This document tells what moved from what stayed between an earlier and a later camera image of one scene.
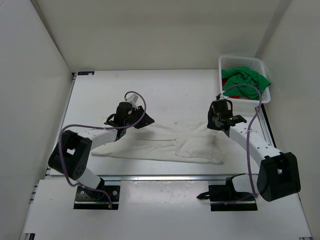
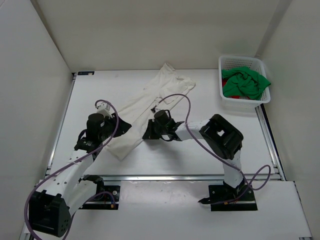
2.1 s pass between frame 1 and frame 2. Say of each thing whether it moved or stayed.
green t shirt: stayed
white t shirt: moved
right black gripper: moved
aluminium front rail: stayed
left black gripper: moved
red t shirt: stayed
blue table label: stayed
